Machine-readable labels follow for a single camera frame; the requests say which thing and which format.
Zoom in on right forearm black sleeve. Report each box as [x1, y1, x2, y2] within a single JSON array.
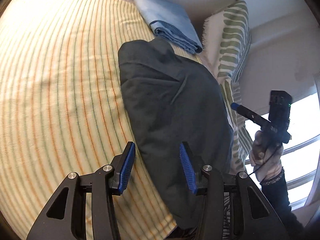
[[260, 168, 304, 239]]

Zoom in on window frame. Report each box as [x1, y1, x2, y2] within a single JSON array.
[[243, 74, 320, 210]]

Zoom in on folded blue cloth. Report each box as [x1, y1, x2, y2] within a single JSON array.
[[133, 0, 203, 54]]

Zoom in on right hand white glove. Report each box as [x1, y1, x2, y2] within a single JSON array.
[[249, 131, 284, 183]]

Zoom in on yellow striped bed sheet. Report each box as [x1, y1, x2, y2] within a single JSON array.
[[0, 0, 203, 240]]

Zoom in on green striped white pillow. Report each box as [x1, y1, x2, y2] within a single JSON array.
[[202, 0, 252, 175]]

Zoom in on dark green pants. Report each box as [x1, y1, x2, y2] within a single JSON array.
[[118, 37, 233, 229]]

